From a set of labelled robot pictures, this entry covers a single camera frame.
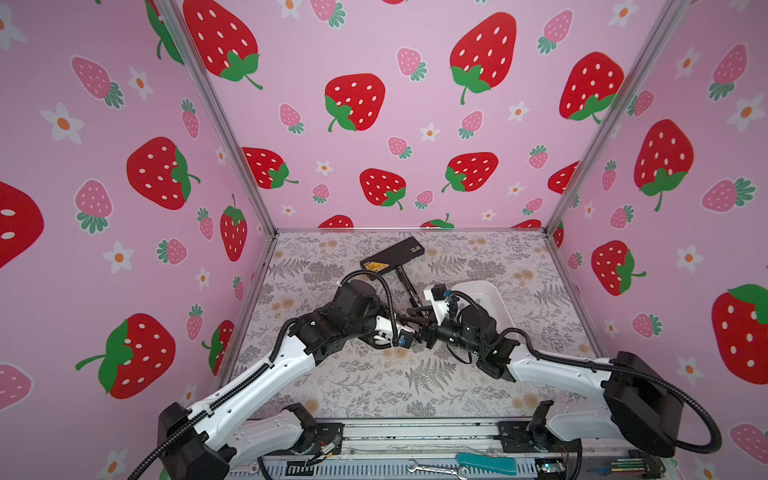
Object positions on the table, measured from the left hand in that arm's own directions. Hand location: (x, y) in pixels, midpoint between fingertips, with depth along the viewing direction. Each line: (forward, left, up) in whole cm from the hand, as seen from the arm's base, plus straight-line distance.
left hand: (389, 304), depth 75 cm
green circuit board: (-32, -40, -22) cm, 56 cm away
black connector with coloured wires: (-32, -58, -20) cm, 69 cm away
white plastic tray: (+15, -33, -21) cm, 42 cm away
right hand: (-3, -3, -1) cm, 5 cm away
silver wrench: (-33, -18, -22) cm, 44 cm away
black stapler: (+33, 0, -20) cm, 39 cm away
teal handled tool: (-32, -28, -23) cm, 48 cm away
